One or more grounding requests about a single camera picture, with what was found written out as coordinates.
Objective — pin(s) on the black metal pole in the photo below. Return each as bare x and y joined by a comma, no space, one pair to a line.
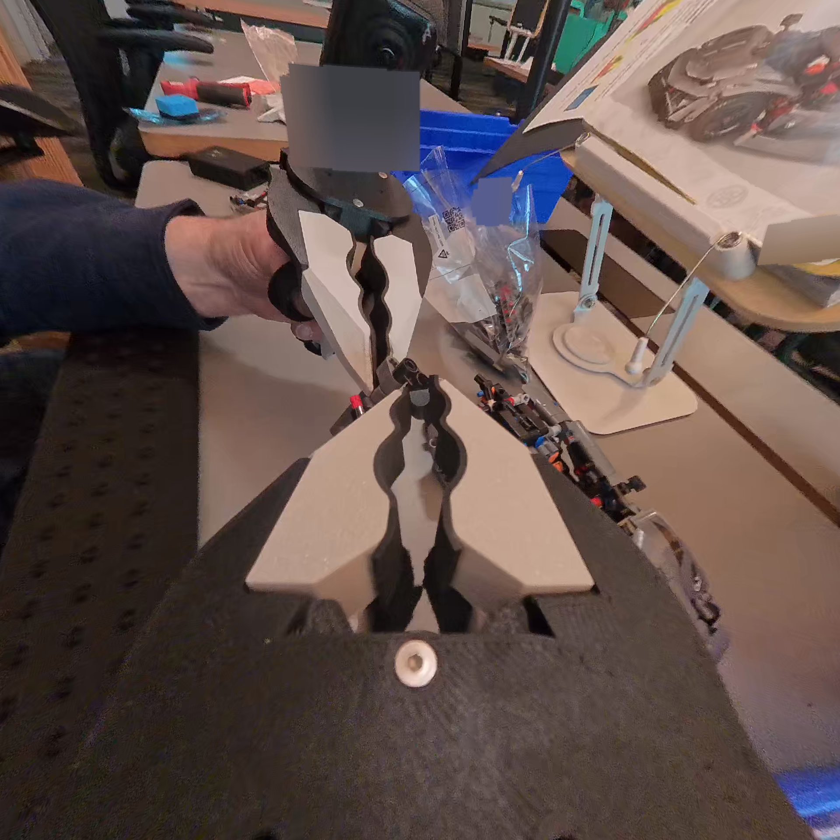
541,59

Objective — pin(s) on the person's left forearm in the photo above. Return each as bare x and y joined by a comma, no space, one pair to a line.
85,256

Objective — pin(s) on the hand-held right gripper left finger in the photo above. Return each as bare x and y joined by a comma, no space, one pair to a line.
321,525

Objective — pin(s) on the white instruction booklet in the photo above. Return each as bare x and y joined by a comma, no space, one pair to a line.
741,98

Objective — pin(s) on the black power brick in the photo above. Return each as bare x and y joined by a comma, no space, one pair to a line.
229,167

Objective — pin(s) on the person's left hand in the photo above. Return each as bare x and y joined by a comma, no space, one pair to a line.
223,262

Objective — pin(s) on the black office chair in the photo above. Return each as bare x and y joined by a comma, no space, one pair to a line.
111,98

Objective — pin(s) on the clear bag of grey parts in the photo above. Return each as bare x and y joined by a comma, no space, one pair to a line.
499,302

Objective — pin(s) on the grey red lego subassembly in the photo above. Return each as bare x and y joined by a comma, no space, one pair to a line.
410,377

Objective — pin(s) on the wooden pillar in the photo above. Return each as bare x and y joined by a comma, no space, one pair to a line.
46,157

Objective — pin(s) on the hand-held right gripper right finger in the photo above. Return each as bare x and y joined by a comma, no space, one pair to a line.
518,525

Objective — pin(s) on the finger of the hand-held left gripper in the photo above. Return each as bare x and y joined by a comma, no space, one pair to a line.
401,289
331,282

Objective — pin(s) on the blue sponge block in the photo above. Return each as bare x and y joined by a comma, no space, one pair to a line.
177,108

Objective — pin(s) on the white wooden book stand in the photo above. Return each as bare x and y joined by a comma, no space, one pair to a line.
630,394

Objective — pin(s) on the blue plastic bin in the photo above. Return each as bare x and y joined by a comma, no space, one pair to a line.
459,138

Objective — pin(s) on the small clear bag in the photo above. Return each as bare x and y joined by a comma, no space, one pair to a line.
269,52

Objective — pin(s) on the partly built lego car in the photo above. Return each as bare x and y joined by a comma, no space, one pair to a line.
577,453

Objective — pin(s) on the black dotted edge pad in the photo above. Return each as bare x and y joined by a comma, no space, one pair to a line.
98,525

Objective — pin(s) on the light wooden desk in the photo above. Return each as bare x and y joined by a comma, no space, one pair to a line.
223,138

